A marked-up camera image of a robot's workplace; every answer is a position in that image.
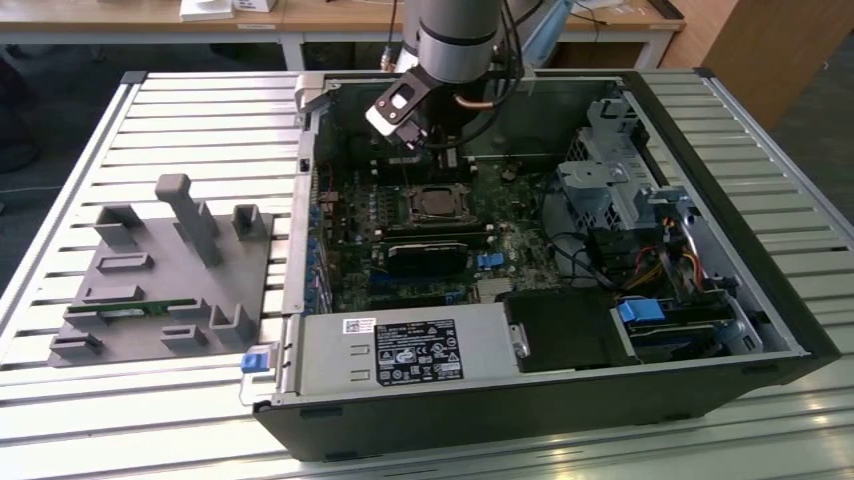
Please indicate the black graphics card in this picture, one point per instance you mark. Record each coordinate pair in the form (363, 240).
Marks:
(427, 260)

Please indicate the green motherboard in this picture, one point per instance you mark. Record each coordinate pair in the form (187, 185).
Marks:
(521, 240)

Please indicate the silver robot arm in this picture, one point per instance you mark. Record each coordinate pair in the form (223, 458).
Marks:
(454, 50)

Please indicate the silver power supply unit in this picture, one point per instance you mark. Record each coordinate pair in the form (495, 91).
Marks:
(327, 350)

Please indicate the black RAM slot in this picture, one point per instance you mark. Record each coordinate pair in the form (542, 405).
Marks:
(437, 240)
(434, 230)

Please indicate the grey metal drive cage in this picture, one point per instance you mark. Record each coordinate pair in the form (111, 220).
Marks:
(587, 190)

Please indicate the black PC case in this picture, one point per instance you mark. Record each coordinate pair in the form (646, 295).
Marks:
(534, 425)

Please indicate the blue disk carrier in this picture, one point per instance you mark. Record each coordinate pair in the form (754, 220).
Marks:
(641, 312)

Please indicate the blue case latch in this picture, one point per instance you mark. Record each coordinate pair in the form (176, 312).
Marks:
(254, 362)

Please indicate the silver chipset heatsink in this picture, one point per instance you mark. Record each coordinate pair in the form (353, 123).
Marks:
(494, 289)

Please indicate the black plastic shroud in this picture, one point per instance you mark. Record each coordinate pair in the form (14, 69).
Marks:
(567, 330)

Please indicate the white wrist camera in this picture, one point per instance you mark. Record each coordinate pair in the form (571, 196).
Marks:
(395, 107)

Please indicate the grey parts rack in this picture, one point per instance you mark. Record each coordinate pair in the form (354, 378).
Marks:
(167, 280)

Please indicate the green RAM stick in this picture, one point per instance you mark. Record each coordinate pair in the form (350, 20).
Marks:
(156, 306)

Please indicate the pale blue teach pendant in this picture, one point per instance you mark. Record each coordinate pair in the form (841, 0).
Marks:
(550, 35)

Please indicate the small white printed box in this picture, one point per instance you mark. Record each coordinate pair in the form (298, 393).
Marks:
(255, 5)

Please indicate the blue board connector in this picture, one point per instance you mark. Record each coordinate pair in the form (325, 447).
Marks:
(489, 261)

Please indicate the wooden cabinet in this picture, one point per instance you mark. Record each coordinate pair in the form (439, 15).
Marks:
(768, 50)

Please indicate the wooden desk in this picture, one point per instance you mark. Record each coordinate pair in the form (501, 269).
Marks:
(100, 22)

